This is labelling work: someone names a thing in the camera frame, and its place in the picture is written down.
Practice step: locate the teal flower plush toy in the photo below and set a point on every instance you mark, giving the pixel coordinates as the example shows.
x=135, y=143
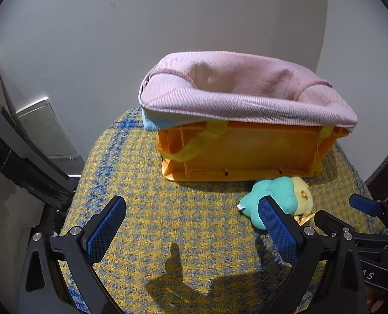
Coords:
x=279, y=191

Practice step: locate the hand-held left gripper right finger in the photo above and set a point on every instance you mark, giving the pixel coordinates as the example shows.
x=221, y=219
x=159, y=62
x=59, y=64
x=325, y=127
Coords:
x=279, y=232

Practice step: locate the pink fabric bag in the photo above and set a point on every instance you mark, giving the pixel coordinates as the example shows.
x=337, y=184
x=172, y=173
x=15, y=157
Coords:
x=246, y=85

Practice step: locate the yellow blue checked blanket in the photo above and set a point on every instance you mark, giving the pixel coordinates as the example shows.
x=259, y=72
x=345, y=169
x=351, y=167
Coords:
x=180, y=222

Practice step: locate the black grey appliance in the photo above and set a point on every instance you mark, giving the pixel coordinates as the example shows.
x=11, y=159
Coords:
x=27, y=166

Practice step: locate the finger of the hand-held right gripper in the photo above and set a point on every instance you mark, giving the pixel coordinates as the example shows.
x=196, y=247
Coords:
x=331, y=224
x=364, y=204

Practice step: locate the orange plastic crate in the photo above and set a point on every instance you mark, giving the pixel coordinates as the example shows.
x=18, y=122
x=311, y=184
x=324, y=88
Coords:
x=246, y=152

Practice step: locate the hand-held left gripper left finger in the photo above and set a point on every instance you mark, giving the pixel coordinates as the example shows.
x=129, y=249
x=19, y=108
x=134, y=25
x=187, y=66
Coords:
x=104, y=232

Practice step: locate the small yellow blue toy figure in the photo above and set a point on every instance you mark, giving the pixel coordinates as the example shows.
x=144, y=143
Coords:
x=303, y=218

